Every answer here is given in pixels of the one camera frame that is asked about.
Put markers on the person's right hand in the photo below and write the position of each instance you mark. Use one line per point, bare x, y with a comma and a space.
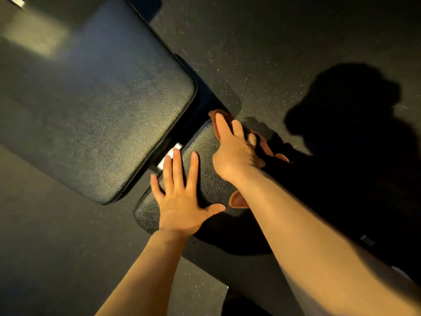
234, 154

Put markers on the person's left hand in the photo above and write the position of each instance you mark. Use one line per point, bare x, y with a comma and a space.
179, 212

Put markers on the person's left thumb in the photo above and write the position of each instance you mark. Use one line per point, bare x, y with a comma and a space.
214, 209

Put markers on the person's left middle finger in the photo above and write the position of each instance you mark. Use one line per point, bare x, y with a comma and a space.
178, 169

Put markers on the person's left little finger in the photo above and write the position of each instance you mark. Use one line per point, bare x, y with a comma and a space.
156, 189

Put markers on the person's right middle finger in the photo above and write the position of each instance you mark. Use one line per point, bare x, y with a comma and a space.
252, 140

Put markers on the person's right thumb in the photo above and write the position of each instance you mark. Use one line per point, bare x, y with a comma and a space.
223, 127

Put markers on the brown cleaning cloth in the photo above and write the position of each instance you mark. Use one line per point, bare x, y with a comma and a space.
265, 147

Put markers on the black padded bench seat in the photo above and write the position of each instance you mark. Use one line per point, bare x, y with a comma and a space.
205, 180

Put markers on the person's left forearm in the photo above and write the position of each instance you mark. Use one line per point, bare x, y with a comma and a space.
144, 279

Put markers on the person's right forearm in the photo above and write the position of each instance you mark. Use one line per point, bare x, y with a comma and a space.
315, 253

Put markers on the black padded bench backrest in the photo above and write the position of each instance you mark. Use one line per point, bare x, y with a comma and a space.
88, 101

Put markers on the small grey metal piece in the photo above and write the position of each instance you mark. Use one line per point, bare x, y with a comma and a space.
367, 240

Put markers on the white shoe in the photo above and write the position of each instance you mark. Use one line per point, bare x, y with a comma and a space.
401, 273

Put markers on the silver metal bench bracket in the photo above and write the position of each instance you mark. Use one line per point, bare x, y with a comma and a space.
177, 147

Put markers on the silver metal frame end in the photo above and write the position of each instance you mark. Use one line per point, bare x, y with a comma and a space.
16, 1

